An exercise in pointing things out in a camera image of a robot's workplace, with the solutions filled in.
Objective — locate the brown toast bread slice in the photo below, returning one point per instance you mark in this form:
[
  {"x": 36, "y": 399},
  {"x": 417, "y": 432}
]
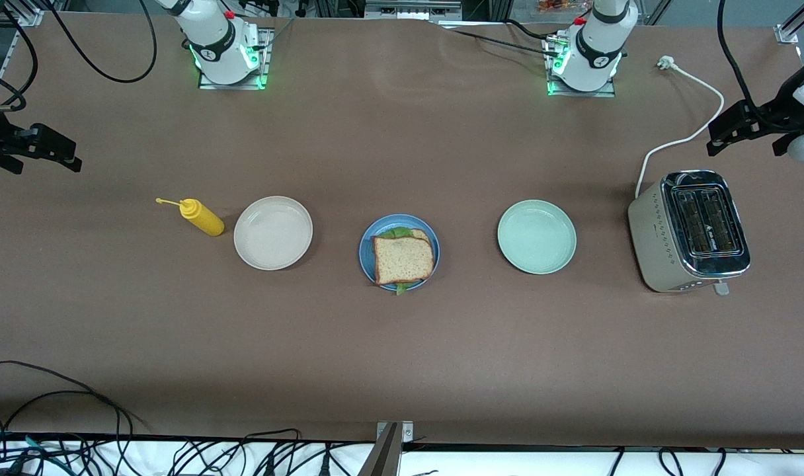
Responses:
[
  {"x": 403, "y": 259},
  {"x": 420, "y": 234}
]

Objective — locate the mint green round plate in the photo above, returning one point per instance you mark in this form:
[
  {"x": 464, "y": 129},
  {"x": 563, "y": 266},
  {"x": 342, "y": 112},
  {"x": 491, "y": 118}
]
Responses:
[{"x": 537, "y": 237}]

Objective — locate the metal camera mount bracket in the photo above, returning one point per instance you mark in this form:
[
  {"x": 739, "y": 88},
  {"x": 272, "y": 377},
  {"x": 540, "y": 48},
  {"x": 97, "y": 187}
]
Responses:
[{"x": 385, "y": 456}]

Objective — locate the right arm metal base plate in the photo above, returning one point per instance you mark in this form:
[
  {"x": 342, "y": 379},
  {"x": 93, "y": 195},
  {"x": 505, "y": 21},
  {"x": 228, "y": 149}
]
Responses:
[{"x": 233, "y": 86}]

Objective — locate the colourful snack packet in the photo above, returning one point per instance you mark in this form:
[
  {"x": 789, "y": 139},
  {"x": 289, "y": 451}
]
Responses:
[{"x": 561, "y": 5}]

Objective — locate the aluminium corner bracket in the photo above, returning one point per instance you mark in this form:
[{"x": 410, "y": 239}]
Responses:
[{"x": 789, "y": 32}]

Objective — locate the beige round plate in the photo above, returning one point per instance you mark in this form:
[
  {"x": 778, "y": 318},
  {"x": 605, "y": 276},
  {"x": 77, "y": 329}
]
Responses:
[{"x": 273, "y": 233}]

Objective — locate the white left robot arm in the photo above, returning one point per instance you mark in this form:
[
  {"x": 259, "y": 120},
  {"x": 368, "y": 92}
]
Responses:
[{"x": 594, "y": 46}]

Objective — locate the silver two-slot toaster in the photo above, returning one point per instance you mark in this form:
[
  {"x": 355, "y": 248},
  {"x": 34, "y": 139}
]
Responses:
[{"x": 653, "y": 244}]

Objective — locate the grey power strip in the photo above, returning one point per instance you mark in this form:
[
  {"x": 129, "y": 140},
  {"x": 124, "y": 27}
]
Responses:
[{"x": 412, "y": 10}]

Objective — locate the yellow squeeze bottle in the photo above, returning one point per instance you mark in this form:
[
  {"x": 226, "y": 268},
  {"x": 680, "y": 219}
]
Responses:
[{"x": 203, "y": 219}]

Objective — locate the green lettuce leaf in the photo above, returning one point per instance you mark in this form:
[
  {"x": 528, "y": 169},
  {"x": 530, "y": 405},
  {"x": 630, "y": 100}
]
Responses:
[{"x": 395, "y": 233}]

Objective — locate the blue round plate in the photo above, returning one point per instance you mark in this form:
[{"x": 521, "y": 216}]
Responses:
[{"x": 365, "y": 254}]

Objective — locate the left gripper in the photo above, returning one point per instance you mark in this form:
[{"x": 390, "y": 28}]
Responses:
[{"x": 770, "y": 114}]

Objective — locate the aluminium frame extrusion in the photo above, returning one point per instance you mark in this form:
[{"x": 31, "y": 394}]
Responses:
[{"x": 2, "y": 66}]

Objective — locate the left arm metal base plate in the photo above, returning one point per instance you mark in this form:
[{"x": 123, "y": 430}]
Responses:
[{"x": 584, "y": 94}]

